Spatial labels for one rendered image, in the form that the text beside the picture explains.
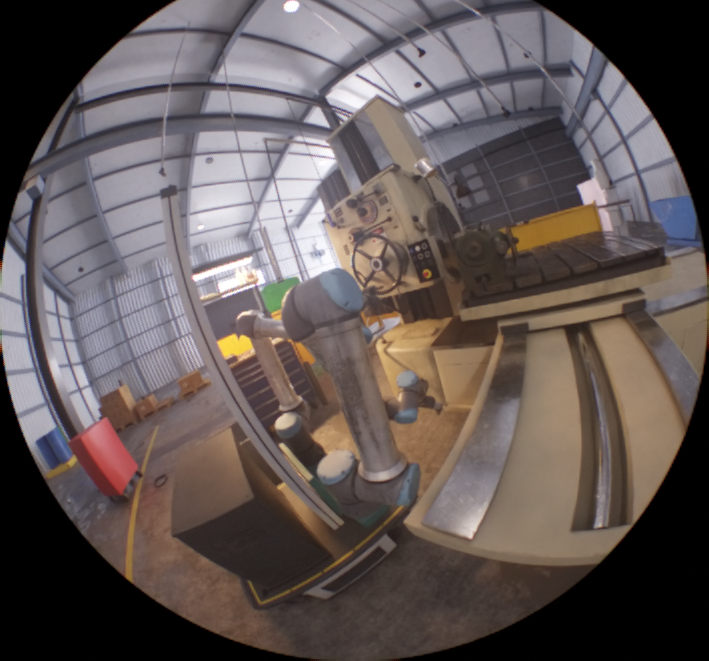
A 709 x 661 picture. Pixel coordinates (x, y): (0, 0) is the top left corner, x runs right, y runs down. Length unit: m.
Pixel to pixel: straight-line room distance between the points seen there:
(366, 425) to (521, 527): 0.47
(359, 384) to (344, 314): 0.17
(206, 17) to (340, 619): 8.73
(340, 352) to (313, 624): 1.38
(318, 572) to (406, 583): 0.42
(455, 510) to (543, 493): 0.22
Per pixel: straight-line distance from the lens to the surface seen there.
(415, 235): 1.39
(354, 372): 0.50
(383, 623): 1.32
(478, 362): 1.59
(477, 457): 0.66
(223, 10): 7.44
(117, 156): 9.81
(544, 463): 0.68
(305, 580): 1.12
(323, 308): 0.49
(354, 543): 1.08
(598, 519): 0.64
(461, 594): 1.27
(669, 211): 6.63
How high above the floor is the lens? 1.27
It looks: 7 degrees down
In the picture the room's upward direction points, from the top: 21 degrees counter-clockwise
